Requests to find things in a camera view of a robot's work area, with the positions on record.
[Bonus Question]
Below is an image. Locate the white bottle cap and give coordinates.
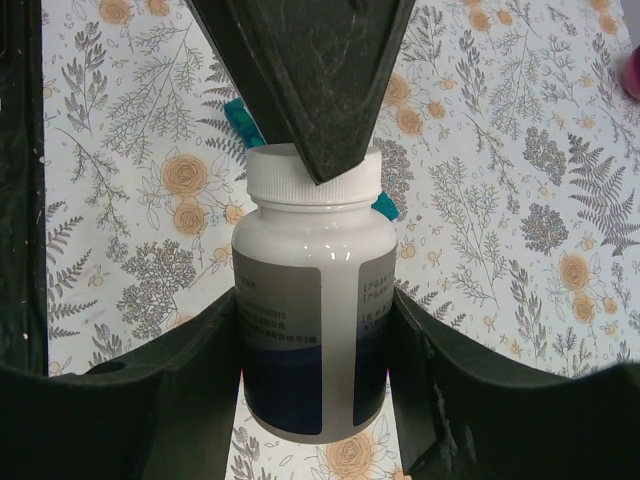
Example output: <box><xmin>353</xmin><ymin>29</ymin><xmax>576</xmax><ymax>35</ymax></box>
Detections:
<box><xmin>245</xmin><ymin>144</ymin><xmax>383</xmax><ymax>206</ymax></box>

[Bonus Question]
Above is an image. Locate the white pill bottle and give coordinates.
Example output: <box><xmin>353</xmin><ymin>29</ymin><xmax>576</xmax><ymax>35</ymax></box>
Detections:
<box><xmin>230</xmin><ymin>199</ymin><xmax>399</xmax><ymax>445</ymax></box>

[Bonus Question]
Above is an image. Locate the purple onion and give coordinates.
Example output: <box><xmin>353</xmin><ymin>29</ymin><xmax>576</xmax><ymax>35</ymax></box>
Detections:
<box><xmin>622</xmin><ymin>47</ymin><xmax>640</xmax><ymax>101</ymax></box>

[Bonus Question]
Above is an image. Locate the floral table mat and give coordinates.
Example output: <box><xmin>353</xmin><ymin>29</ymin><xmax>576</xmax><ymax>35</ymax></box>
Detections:
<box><xmin>39</xmin><ymin>0</ymin><xmax>640</xmax><ymax>480</ymax></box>

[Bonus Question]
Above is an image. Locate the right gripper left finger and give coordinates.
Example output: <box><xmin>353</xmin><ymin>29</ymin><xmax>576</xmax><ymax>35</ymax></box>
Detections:
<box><xmin>1</xmin><ymin>291</ymin><xmax>240</xmax><ymax>479</ymax></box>

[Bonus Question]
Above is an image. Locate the teal pill organizer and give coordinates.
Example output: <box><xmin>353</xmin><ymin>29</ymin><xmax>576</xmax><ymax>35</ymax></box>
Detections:
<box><xmin>223</xmin><ymin>98</ymin><xmax>399</xmax><ymax>221</ymax></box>

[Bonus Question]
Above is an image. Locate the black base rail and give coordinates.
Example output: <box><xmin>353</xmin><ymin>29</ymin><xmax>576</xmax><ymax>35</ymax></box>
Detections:
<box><xmin>1</xmin><ymin>1</ymin><xmax>48</xmax><ymax>375</ymax></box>

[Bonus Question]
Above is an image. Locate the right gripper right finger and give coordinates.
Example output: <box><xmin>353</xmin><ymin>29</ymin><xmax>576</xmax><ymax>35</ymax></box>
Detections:
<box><xmin>392</xmin><ymin>292</ymin><xmax>639</xmax><ymax>479</ymax></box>

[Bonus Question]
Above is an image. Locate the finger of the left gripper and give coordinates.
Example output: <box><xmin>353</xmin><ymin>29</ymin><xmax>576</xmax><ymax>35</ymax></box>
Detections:
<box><xmin>187</xmin><ymin>0</ymin><xmax>414</xmax><ymax>184</ymax></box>

